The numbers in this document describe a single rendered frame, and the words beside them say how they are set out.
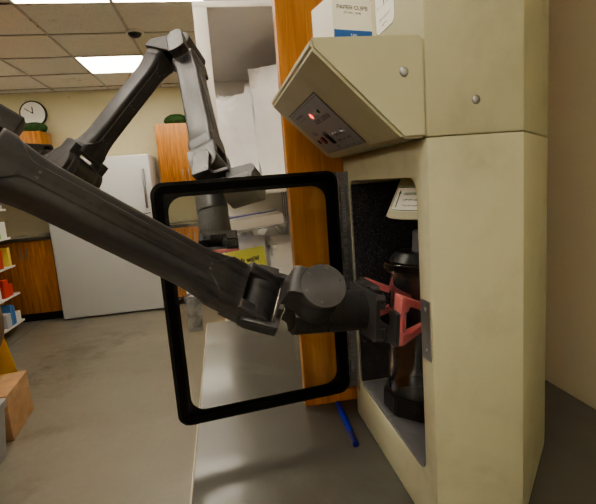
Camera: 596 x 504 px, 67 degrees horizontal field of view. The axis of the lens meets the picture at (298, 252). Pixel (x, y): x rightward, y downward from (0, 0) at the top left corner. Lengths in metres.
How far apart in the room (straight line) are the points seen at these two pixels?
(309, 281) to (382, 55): 0.26
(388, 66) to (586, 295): 0.64
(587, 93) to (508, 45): 0.44
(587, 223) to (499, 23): 0.51
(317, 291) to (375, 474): 0.32
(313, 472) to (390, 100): 0.54
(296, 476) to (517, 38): 0.64
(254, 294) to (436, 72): 0.34
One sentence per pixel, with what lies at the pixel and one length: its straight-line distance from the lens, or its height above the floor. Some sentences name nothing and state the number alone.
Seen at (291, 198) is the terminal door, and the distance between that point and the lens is 0.75.
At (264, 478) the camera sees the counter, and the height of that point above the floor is 0.94.
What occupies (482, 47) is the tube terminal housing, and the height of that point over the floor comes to 1.50.
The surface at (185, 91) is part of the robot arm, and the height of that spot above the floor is 1.58.
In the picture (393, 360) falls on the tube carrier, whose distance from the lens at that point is 0.69.
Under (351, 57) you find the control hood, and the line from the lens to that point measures 0.48.
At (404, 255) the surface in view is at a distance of 0.64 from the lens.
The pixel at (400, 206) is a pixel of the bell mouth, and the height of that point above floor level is 1.33.
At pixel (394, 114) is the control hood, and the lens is 0.48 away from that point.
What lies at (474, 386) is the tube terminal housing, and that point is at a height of 1.13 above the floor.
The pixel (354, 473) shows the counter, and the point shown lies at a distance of 0.75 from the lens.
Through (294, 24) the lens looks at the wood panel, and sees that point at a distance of 0.87.
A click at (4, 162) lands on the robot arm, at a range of 0.53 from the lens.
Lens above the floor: 1.38
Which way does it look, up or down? 9 degrees down
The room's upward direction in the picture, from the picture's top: 4 degrees counter-clockwise
